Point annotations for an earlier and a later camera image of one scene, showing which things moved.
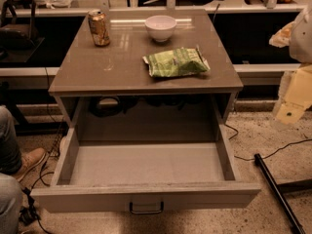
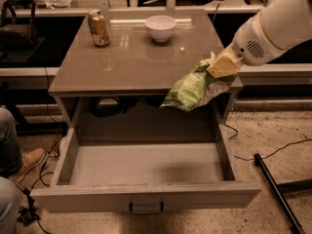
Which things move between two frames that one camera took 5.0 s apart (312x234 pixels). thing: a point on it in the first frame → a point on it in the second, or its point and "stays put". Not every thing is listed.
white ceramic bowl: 160,27 stays put
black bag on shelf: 18,37 stays put
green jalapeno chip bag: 179,61 → 195,89
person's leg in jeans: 11,162 stays put
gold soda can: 99,27 stays put
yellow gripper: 301,39 → 254,43
